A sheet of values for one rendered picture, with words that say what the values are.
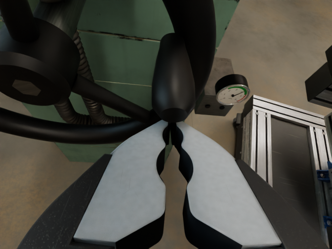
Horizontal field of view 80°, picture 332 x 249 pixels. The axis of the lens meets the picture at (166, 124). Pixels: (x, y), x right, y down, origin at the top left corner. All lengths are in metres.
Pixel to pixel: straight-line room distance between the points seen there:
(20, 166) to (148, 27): 0.89
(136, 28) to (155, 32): 0.03
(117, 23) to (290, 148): 0.89
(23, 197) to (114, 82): 0.73
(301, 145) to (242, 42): 0.99
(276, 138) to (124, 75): 0.78
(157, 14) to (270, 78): 1.34
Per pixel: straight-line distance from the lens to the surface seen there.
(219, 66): 0.51
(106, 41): 0.39
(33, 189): 1.05
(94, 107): 0.33
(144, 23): 0.36
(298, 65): 1.87
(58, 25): 0.21
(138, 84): 0.46
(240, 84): 0.39
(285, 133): 1.08
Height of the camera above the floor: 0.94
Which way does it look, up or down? 60 degrees down
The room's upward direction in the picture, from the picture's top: 17 degrees clockwise
